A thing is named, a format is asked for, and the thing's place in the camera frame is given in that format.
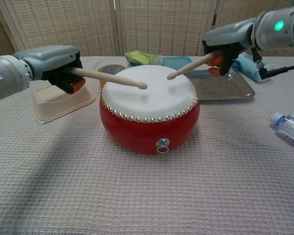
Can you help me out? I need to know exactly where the stainless steel rectangular tray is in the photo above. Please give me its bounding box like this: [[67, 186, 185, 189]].
[[183, 70, 256, 101]]

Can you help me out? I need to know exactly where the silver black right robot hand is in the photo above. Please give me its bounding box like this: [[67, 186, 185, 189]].
[[201, 17, 257, 77]]

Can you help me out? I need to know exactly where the woven folding screen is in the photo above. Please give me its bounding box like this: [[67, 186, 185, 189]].
[[0, 0, 294, 62]]

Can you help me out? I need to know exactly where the white bottle with blue label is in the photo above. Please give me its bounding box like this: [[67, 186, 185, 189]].
[[229, 54, 272, 83]]

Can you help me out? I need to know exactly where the brown packing tape roll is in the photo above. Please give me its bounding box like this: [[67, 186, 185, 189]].
[[97, 64, 127, 88]]

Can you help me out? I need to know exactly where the wooden drumstick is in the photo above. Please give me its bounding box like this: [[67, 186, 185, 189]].
[[166, 50, 220, 81], [63, 67, 147, 90]]

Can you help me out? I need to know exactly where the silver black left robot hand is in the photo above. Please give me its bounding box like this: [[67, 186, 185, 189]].
[[14, 45, 86, 95]]

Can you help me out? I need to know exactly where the beige plastic food container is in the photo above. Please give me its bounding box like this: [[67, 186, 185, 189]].
[[30, 84, 96, 125]]

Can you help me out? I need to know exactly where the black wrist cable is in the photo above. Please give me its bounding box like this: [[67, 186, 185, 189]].
[[251, 46, 294, 83]]

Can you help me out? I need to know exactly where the blue plastic container lid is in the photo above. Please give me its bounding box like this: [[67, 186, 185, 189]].
[[161, 56, 196, 72]]

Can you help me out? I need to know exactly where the clear plastic water bottle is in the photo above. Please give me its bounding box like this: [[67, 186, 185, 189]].
[[270, 112, 294, 151]]

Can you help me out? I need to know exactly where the green clear snack bag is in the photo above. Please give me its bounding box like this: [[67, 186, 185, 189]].
[[124, 50, 164, 67]]

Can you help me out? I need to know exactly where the beige waffle weave tablecloth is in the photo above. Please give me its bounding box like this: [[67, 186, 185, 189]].
[[0, 55, 294, 235]]

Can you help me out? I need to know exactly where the red drum with white skin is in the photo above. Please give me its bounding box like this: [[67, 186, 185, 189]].
[[99, 65, 200, 156]]

